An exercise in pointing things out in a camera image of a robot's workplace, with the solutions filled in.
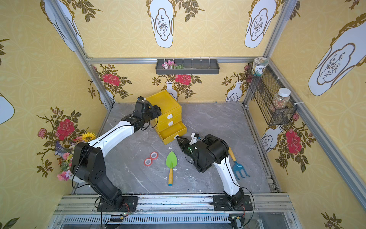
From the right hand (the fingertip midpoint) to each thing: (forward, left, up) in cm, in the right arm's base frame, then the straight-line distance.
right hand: (180, 136), depth 96 cm
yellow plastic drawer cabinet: (+5, +7, +7) cm, 11 cm away
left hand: (+9, +19, +14) cm, 25 cm away
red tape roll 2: (-17, +19, -3) cm, 26 cm away
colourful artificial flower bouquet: (-22, +57, +15) cm, 63 cm away
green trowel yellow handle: (-16, +5, -4) cm, 17 cm away
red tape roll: (-12, +16, -4) cm, 21 cm away
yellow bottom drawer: (+4, +7, -1) cm, 8 cm away
